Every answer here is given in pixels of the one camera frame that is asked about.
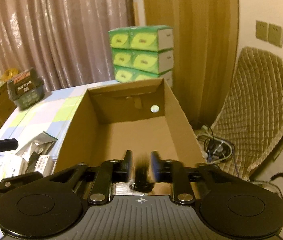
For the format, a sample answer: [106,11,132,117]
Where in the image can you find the large white medicine box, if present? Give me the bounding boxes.
[0,154,28,181]

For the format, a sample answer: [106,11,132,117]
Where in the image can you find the quilted brown chair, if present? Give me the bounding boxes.
[212,47,283,180]

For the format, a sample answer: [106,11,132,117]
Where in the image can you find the power strip with cables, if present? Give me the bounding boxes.
[193,125,235,166]

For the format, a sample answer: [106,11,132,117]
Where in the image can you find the silver foil tea pouch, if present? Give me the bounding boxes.
[15,132,58,166]

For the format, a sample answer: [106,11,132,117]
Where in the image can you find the dark green noodle basket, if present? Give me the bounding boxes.
[7,68,45,110]

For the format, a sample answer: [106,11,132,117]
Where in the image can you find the checkered tablecloth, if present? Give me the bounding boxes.
[0,80,118,240]

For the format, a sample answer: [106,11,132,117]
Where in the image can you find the small green white box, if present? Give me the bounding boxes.
[34,155,53,177]

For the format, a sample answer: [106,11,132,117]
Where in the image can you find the open cardboard box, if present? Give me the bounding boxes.
[54,79,204,172]

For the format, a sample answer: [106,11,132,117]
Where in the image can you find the wooden door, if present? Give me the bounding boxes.
[144,0,239,128]

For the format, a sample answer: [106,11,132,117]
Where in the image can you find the green tissue box pack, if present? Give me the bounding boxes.
[109,25,174,87]

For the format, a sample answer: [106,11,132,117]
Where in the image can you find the brown curtain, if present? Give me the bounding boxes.
[0,0,134,91]

